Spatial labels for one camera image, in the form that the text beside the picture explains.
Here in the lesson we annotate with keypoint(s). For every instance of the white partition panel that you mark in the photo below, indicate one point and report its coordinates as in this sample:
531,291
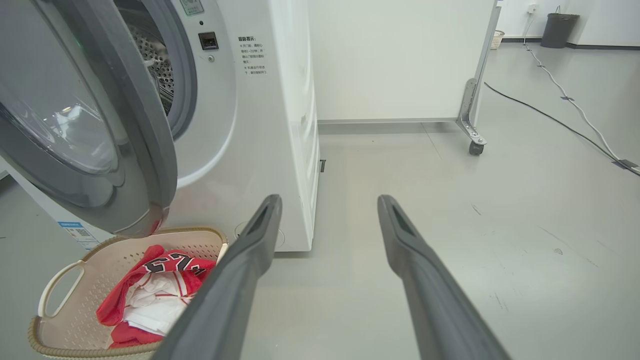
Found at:
395,60

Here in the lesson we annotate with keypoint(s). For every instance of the blue energy label sticker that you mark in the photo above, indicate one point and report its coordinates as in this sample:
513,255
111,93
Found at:
80,235

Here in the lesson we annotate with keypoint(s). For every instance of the cream perforated laundry basket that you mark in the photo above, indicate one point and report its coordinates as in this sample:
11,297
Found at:
75,320

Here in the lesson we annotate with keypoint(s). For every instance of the grey warning label sticker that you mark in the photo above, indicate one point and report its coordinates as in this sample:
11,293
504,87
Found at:
191,6

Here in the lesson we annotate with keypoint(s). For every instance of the grey floor tape strip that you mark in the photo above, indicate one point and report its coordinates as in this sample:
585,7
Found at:
625,164

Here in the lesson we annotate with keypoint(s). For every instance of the dark grey trash bin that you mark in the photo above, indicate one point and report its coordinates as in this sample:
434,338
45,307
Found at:
559,31

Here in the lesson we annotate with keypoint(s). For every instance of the small woven basket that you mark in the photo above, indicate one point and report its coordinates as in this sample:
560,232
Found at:
497,40

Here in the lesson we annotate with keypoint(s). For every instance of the plain red garment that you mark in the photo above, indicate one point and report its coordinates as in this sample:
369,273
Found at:
132,339

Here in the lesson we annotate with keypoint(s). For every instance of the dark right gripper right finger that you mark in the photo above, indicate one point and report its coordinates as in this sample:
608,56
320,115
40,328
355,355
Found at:
435,310

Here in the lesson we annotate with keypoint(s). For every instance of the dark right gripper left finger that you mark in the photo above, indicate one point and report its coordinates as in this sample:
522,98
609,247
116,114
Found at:
225,300

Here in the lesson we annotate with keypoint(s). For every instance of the red jersey with white trim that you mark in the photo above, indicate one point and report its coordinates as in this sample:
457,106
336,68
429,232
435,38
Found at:
165,280

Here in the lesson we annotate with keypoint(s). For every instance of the washing machine drum with clothes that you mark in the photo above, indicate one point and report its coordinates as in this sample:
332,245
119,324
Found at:
160,70

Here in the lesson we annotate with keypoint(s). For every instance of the silver metal partition leg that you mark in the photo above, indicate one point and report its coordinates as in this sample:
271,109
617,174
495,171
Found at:
470,110

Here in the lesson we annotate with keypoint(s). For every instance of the white wall socket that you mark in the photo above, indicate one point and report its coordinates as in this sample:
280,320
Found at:
533,8

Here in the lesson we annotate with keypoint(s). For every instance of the white front-load washing machine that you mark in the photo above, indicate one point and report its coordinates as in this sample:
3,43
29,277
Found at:
260,150

